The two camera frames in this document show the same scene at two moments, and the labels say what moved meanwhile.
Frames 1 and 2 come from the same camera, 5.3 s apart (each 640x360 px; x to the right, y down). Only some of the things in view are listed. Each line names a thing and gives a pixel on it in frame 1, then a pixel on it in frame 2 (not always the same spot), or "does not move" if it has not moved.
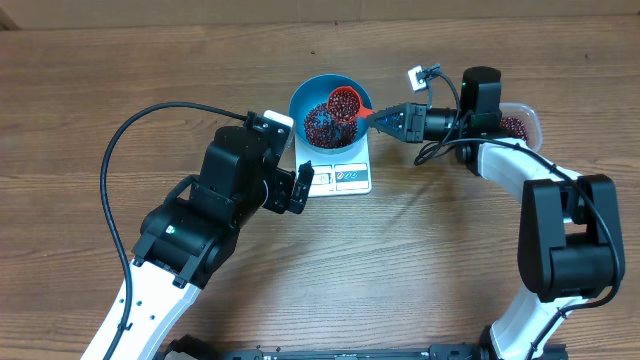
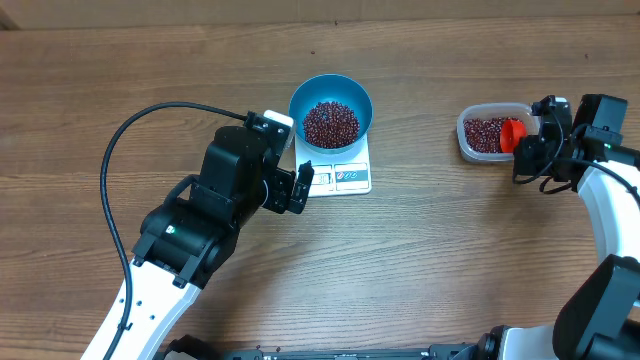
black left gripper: x=281 y=183 does not move
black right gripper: x=415 y=125 -> x=528 y=150
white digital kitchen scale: x=340 y=174 does not move
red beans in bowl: x=324 y=131 does not move
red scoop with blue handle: x=345 y=105 -> x=512 y=130
